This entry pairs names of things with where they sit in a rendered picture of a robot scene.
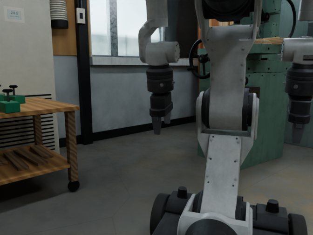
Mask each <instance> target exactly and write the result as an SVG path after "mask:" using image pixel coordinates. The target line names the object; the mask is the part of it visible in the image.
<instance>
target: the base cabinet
mask: <svg viewBox="0 0 313 235"><path fill-rule="evenodd" d="M245 76H246V77H247V78H248V84H247V85H246V86H260V96H259V98H258V99H259V115H258V127H257V139H256V140H254V141H253V146H252V148H251V150H250V151H249V153H248V154H247V156H246V158H245V159H244V161H243V163H242V165H241V166H240V170H241V169H245V168H248V167H251V166H254V165H257V164H260V163H264V162H267V161H269V160H273V159H276V158H279V157H282V154H283V143H284V132H285V121H286V106H287V95H288V93H286V92H285V84H283V82H286V72H282V73H246V74H245ZM209 88H210V77H209V78H207V79H199V94H200V92H202V91H205V92H206V91H207V90H208V89H209ZM197 155H198V156H201V157H204V158H205V155H204V153H203V151H202V148H201V146H200V144H199V141H198V145H197Z"/></svg>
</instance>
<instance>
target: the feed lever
mask: <svg viewBox="0 0 313 235"><path fill-rule="evenodd" d="M261 12H262V14H261V21H266V22H269V18H270V15H269V13H268V12H267V13H264V11H263V8H262V11H261Z"/></svg>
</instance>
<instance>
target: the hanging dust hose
mask: <svg viewBox="0 0 313 235"><path fill-rule="evenodd" d="M49 1H50V15H51V28H53V29H68V20H67V19H68V18H67V9H66V8H67V7H66V6H67V5H66V0H49Z"/></svg>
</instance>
